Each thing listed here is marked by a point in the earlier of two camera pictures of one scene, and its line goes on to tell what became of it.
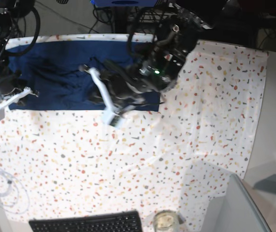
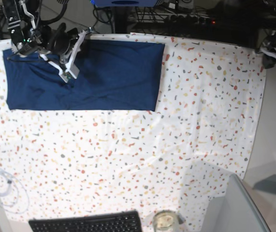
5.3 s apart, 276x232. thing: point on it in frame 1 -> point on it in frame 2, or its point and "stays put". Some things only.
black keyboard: (126, 222) stays put
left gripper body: (6, 83) -> (58, 40)
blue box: (150, 3) stays put
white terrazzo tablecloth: (47, 163) stays put
